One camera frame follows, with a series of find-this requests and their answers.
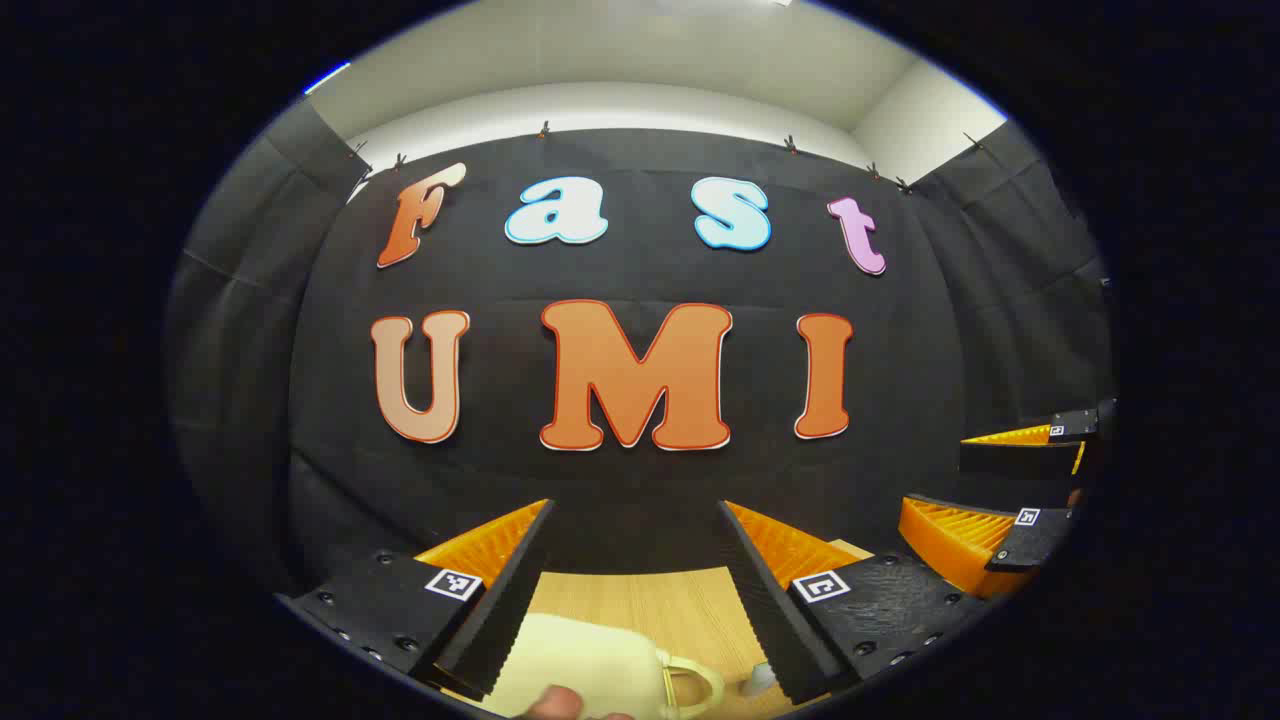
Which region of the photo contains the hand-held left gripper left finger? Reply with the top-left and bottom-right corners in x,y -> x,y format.
275,498 -> 557,701

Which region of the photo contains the cream suitcase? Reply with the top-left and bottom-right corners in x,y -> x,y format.
480,613 -> 726,720

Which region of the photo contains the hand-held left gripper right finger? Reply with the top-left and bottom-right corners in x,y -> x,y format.
716,500 -> 991,706

